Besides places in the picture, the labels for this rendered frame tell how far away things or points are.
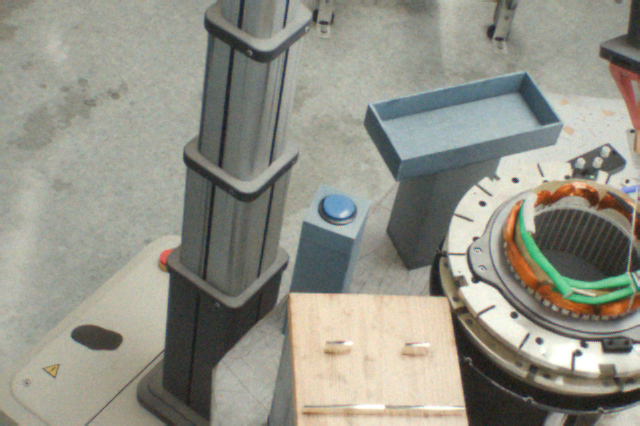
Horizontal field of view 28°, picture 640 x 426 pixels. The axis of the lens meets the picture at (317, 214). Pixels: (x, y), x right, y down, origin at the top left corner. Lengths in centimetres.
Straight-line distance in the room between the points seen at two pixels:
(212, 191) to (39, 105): 138
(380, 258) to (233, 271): 22
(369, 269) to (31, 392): 74
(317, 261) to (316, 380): 27
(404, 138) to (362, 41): 168
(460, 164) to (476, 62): 172
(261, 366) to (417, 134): 38
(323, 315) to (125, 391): 92
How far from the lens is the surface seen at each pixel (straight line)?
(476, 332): 150
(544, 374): 149
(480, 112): 179
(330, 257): 163
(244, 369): 176
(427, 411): 141
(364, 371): 143
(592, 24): 366
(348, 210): 160
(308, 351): 144
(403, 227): 187
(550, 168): 165
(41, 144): 306
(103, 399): 233
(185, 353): 215
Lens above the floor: 225
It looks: 50 degrees down
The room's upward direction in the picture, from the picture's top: 12 degrees clockwise
